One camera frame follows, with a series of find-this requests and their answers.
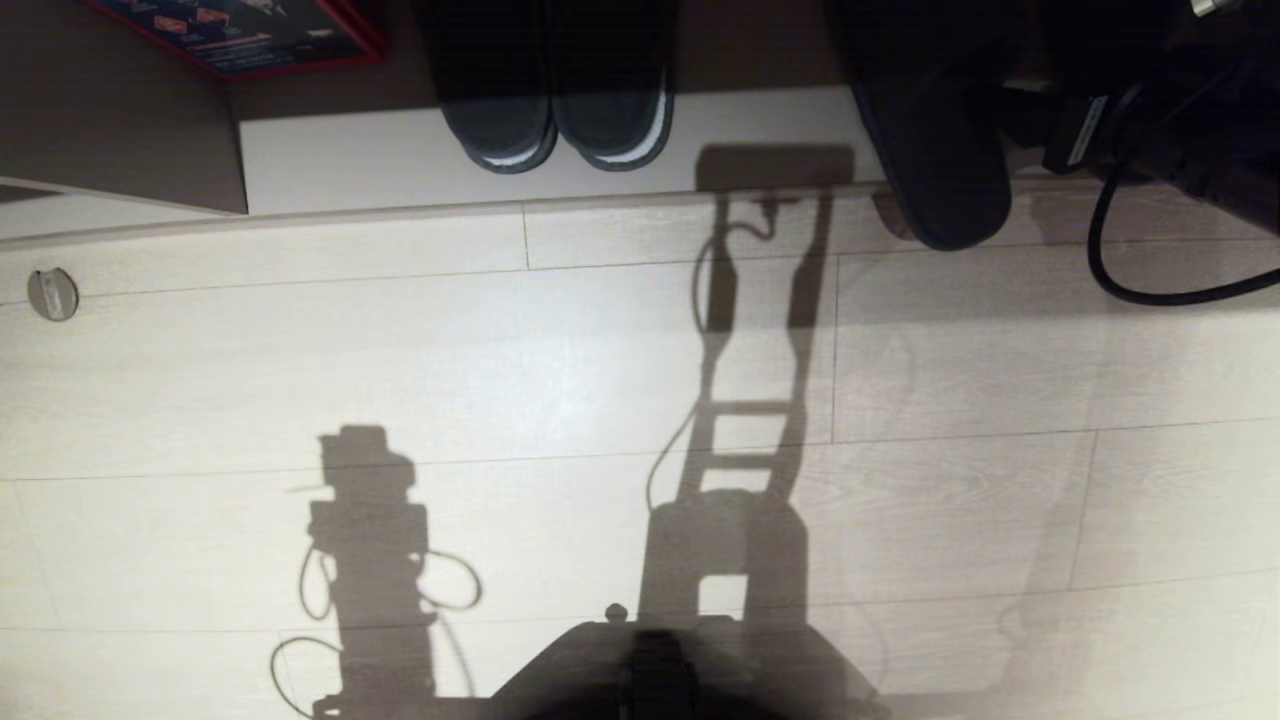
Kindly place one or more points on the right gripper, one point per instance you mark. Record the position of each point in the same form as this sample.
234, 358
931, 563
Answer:
1080, 130

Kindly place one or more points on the black slipper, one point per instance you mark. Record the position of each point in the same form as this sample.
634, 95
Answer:
940, 170

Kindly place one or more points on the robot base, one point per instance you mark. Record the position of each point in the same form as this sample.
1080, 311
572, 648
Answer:
680, 670

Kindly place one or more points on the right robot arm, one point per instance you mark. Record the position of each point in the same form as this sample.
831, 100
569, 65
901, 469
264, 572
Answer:
1200, 90

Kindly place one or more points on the white shoe shelf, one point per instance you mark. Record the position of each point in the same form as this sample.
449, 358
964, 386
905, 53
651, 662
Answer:
380, 160

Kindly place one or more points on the dark grey slipper white trim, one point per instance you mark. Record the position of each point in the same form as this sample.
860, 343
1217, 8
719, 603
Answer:
500, 120
612, 115

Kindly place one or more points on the red-edged printed box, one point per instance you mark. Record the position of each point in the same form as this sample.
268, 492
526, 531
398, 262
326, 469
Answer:
250, 35

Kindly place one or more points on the brown cabinet panel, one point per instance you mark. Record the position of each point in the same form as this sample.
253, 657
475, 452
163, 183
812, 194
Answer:
120, 110

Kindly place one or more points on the round metal floor door stop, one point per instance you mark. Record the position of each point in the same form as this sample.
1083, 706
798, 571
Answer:
52, 293

